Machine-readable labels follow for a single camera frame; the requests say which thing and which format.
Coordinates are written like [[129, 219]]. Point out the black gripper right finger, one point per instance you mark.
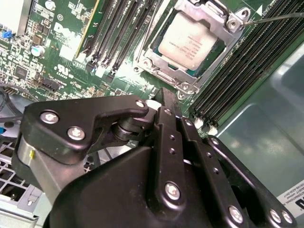
[[209, 164]]

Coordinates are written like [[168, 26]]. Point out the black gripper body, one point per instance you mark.
[[107, 190]]

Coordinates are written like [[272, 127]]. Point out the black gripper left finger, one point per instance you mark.
[[59, 114]]

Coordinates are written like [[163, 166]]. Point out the silver square CPU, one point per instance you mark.
[[190, 40]]

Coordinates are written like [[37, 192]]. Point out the metal socket cover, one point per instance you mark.
[[206, 21]]

